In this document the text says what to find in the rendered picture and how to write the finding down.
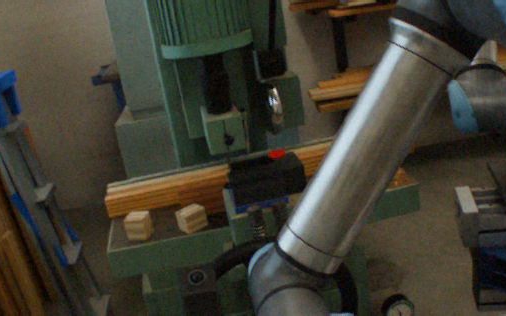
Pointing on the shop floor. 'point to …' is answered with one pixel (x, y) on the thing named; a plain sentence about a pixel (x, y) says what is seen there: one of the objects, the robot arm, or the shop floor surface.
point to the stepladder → (34, 193)
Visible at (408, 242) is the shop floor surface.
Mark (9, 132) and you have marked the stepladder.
